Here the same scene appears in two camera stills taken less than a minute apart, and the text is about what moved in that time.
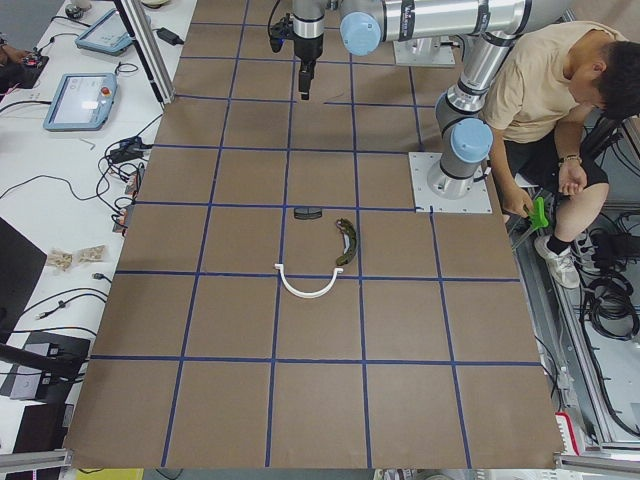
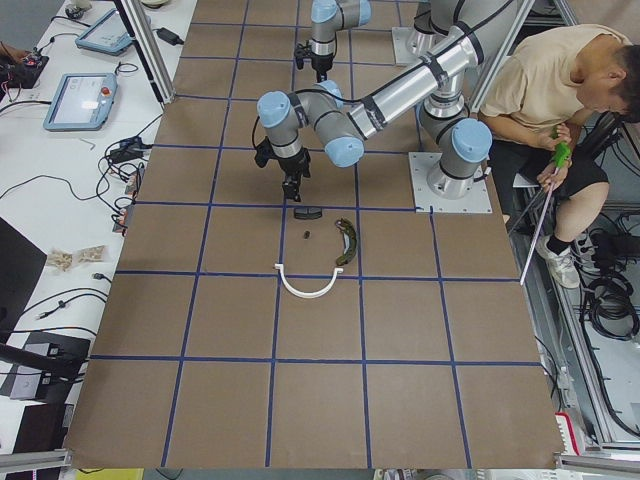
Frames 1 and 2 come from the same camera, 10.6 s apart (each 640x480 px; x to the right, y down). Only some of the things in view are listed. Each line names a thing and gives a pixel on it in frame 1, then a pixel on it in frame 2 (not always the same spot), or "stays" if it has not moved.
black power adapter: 131,148 stays
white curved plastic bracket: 301,294 stays
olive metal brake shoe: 350,241 stays
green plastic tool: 536,218 -> 563,151
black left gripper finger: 304,80 -> 290,188
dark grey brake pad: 307,213 stays
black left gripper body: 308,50 -> 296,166
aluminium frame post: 148,49 stays
